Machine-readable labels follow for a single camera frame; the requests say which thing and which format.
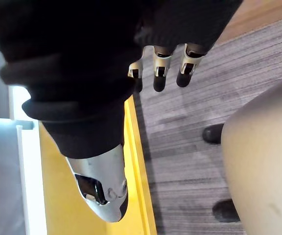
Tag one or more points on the silver robot leg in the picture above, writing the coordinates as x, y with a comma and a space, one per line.
263, 166

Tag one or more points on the dark robot foot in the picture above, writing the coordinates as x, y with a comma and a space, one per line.
213, 133
225, 211

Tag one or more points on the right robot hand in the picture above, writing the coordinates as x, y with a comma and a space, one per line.
77, 73

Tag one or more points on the white shelf frame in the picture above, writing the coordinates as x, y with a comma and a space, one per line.
29, 156

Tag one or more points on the yellow shelf board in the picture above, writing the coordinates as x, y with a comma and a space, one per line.
136, 156

